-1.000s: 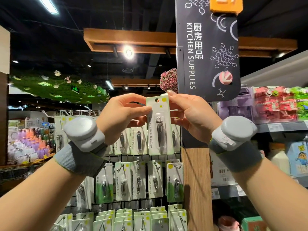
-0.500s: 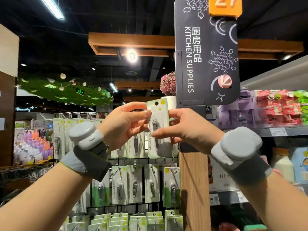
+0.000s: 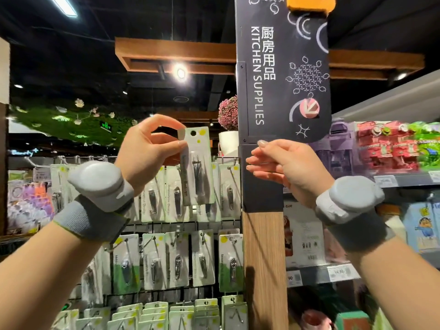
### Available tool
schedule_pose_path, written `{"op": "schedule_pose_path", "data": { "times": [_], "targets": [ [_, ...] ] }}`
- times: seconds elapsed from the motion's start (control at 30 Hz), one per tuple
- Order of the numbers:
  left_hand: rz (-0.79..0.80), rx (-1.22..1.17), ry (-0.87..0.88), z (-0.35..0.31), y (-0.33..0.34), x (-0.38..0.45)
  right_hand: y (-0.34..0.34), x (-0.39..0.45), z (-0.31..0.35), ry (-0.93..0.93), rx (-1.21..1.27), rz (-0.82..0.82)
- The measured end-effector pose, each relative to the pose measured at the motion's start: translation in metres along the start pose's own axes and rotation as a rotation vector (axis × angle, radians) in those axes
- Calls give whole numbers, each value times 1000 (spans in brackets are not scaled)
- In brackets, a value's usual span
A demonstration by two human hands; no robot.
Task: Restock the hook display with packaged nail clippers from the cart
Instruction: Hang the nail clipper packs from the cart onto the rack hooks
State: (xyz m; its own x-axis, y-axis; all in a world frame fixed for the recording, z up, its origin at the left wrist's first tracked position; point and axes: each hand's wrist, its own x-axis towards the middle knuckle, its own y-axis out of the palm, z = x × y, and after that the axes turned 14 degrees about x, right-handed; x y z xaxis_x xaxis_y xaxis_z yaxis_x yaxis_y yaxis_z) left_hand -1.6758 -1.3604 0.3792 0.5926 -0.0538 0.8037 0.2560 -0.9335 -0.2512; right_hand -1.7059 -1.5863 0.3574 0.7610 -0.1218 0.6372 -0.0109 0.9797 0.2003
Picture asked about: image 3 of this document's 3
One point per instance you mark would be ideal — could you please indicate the person's right hand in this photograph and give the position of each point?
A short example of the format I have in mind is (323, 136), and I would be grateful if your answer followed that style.
(295, 168)

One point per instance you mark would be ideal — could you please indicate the white carded nail clipper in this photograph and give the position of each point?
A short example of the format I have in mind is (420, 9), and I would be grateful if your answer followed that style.
(198, 168)

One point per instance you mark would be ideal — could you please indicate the pink flowers in white pot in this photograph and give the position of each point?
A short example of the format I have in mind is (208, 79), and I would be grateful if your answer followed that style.
(228, 113)

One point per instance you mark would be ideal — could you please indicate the dark hanging aisle sign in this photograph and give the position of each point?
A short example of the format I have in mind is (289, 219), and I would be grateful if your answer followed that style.
(282, 72)

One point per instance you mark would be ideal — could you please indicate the row of pink red packs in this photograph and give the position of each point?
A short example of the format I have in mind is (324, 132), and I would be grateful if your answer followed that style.
(399, 144)

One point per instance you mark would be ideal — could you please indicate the pink mugs on shelf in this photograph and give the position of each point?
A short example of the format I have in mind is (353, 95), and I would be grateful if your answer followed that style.
(315, 321)

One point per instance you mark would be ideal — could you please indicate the orange sign tag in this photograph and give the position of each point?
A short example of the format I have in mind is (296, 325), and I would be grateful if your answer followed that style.
(311, 4)

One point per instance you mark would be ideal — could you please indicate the green hanging ceiling decor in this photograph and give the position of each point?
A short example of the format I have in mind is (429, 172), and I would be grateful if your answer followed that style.
(69, 123)

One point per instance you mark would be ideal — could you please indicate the round ceiling lamp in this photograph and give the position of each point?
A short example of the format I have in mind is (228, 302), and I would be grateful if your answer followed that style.
(180, 72)

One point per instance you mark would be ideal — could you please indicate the grey kitchenware shelf unit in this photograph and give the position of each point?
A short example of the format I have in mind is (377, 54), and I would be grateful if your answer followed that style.
(405, 180)

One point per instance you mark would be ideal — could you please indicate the person's left hand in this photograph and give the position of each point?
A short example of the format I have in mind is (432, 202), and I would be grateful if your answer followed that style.
(144, 154)

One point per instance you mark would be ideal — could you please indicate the wooden pillar panel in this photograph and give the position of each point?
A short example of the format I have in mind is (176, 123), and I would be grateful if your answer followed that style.
(4, 134)

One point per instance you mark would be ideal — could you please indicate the rows of hung nail clipper packs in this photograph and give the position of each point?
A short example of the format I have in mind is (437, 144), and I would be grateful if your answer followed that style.
(172, 261)

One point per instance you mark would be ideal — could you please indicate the wooden post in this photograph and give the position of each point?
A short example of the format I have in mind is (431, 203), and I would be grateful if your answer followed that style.
(265, 271)

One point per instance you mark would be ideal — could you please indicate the blue cartoon box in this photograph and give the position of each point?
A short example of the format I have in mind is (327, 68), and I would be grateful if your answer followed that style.
(423, 227)

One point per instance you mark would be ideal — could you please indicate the person's right forearm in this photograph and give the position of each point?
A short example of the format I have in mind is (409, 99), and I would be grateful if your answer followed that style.
(405, 285)

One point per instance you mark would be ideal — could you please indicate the grey wrist tracker band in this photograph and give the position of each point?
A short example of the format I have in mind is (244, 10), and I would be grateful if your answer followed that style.
(100, 189)
(350, 202)

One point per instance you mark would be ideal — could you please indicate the purple boxed appliance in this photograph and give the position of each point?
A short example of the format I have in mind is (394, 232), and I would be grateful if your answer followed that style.
(340, 147)

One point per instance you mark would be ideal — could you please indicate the cream white jug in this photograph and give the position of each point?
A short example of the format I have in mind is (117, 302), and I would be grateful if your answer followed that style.
(393, 227)

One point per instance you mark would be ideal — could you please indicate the large white product box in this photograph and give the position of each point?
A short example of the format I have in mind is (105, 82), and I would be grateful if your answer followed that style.
(302, 233)

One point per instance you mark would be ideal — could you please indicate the row of pastel laundry bottles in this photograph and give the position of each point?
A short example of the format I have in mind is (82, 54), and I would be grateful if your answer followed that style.
(27, 209)

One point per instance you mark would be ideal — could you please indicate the wooden ceiling frame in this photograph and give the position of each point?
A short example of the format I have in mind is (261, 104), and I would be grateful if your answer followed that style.
(172, 51)

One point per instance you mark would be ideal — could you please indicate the teal orange box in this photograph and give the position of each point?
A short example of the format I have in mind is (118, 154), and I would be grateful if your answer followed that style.
(352, 321)

